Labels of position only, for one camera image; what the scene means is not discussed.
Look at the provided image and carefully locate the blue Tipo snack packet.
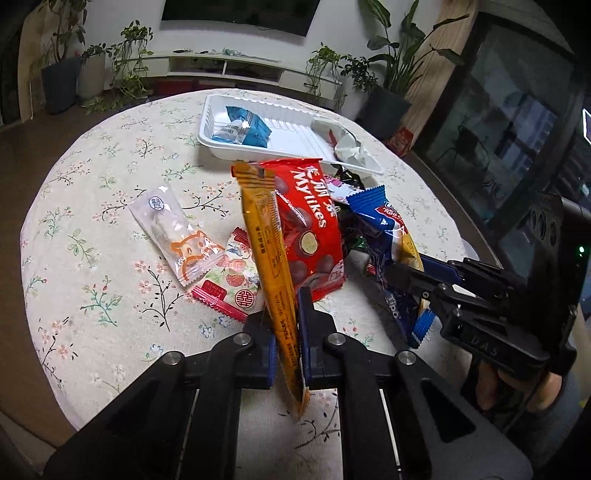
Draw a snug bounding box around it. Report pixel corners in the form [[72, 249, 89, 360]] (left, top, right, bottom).
[[346, 185, 435, 348]]

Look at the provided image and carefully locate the clear orange cat snack packet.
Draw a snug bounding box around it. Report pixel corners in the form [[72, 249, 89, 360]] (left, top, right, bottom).
[[129, 184, 224, 287]]

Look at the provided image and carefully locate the orange snack bar packet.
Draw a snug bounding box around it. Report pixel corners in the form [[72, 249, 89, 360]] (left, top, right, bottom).
[[231, 161, 310, 417]]

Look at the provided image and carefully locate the red Mylikes snack bag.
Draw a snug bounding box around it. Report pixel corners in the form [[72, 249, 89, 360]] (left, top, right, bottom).
[[259, 158, 346, 301]]

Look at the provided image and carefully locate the right hand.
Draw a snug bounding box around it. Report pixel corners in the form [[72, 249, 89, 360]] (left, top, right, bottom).
[[476, 362, 563, 412]]

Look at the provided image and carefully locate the red floral candy packet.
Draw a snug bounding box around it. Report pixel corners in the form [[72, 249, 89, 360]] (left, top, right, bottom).
[[191, 227, 264, 323]]

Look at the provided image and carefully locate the pink cartoon snack packet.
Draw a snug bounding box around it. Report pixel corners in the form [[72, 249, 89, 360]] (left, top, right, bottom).
[[325, 175, 362, 205]]

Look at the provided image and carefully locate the black snack packet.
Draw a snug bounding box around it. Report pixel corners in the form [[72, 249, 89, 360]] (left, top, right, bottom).
[[332, 164, 366, 190]]

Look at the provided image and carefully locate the red box on floor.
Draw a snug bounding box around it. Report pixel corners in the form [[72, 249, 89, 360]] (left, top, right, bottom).
[[386, 127, 414, 157]]

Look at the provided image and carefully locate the white crumpled snack packet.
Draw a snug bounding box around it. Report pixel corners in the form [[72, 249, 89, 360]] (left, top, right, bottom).
[[311, 116, 382, 171]]

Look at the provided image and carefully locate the floral tablecloth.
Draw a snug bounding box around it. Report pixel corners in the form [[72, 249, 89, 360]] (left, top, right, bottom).
[[20, 91, 469, 479]]

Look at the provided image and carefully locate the large plant in dark pot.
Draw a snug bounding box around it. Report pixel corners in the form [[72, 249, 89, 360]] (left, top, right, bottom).
[[361, 1, 470, 140]]

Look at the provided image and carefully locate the small bushy plant right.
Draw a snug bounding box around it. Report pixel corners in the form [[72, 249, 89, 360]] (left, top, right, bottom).
[[339, 54, 378, 120]]

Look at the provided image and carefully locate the white plastic tray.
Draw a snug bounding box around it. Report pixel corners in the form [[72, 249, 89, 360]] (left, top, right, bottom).
[[197, 94, 385, 178]]

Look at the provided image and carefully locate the trailing vine plant right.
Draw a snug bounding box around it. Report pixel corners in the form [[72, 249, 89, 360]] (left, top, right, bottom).
[[304, 43, 346, 113]]

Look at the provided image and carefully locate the trailing vine plant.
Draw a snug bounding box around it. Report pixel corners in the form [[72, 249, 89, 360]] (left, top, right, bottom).
[[82, 20, 153, 113], [304, 43, 346, 113]]

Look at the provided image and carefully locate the white tv console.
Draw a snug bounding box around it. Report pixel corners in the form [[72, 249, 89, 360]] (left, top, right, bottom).
[[140, 51, 344, 107]]

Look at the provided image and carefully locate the trailing vine plant left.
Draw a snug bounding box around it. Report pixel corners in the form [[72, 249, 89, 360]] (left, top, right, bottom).
[[82, 20, 153, 113]]

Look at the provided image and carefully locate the plant in white pot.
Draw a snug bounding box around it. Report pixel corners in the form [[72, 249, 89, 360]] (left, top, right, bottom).
[[77, 43, 107, 103]]

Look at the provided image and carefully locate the left plant in dark pot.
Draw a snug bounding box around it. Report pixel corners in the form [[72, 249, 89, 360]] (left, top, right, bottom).
[[36, 0, 90, 115]]

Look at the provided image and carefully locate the wall television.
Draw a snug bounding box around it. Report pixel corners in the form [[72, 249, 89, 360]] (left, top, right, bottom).
[[161, 0, 320, 37]]

